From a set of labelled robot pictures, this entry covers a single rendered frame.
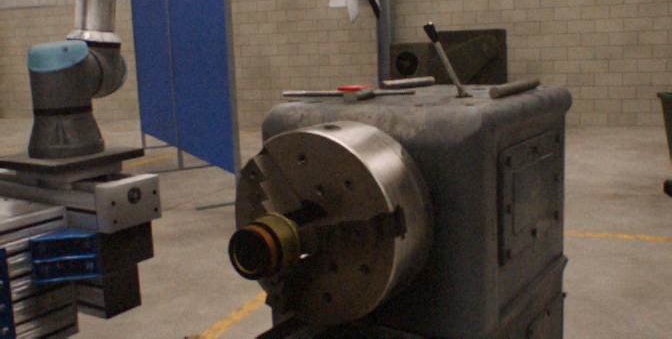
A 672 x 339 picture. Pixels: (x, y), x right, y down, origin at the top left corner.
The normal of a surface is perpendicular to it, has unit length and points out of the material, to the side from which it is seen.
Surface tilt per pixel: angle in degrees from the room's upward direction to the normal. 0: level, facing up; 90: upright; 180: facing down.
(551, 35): 90
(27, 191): 90
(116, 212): 90
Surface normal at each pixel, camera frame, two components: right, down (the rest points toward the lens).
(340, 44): -0.39, 0.15
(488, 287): 0.84, 0.04
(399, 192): 0.75, -0.36
